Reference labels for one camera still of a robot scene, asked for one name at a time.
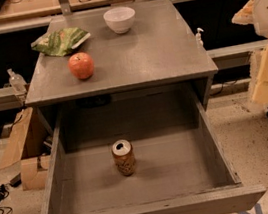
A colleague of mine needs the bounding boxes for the orange soda can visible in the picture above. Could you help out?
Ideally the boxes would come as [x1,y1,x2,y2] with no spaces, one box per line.
[111,139,136,176]

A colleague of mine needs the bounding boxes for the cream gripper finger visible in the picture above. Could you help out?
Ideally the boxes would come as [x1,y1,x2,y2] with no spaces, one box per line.
[231,0,255,25]

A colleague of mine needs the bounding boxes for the white bowl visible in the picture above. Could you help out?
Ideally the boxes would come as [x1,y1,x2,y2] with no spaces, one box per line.
[103,6,136,34]

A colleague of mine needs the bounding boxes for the open grey top drawer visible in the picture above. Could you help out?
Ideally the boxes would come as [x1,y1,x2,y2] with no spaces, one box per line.
[41,85,266,214]

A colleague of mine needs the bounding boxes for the cardboard boxes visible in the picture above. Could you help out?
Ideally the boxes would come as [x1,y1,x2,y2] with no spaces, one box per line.
[0,107,50,191]

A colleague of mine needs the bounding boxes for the green chip bag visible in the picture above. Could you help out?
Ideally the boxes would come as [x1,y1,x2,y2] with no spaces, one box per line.
[31,27,90,57]

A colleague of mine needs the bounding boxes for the white pump bottle right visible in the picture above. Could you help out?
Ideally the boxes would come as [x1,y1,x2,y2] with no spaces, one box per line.
[195,28,204,46]

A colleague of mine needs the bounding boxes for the grey cabinet counter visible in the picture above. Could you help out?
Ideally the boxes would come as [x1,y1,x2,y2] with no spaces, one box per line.
[12,0,225,139]

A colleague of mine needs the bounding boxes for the red apple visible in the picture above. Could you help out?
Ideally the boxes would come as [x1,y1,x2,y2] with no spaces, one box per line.
[68,52,95,80]

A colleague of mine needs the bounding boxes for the clear sanitizer bottle left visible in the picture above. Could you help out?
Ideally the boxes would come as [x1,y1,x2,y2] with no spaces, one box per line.
[7,69,27,94]

